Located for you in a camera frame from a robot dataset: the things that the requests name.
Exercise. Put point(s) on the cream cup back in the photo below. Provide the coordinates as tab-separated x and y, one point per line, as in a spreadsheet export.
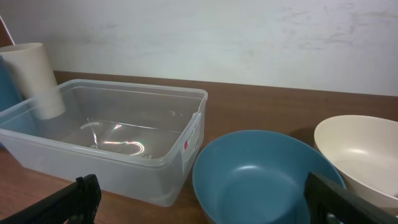
34	75

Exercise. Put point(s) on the blue bowl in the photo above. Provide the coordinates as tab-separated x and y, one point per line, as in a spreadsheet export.
256	176

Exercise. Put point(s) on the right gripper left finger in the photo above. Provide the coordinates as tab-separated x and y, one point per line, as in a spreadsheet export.
76	203

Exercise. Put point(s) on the clear plastic storage container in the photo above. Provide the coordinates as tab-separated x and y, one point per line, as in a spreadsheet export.
139	140

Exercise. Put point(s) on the cream bowl upper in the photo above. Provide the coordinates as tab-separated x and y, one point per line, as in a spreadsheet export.
364	150

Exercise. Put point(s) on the blue cup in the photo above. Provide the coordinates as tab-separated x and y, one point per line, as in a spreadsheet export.
10	94

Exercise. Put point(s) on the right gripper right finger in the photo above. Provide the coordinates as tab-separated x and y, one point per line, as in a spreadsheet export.
328	202

